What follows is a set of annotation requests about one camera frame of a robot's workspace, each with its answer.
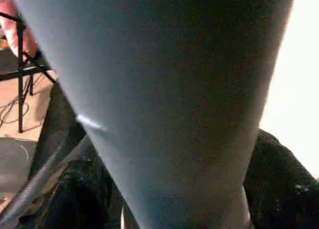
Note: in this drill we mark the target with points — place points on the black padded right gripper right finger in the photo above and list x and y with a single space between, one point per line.
279 184

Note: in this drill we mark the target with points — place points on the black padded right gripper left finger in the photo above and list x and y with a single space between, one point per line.
74 189

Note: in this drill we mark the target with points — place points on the white plastic table leg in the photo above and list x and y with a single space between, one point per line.
162 76

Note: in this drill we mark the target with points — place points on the black folding stand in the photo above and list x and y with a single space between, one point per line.
22 69

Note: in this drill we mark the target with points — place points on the pink cloth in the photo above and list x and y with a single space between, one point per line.
15 27

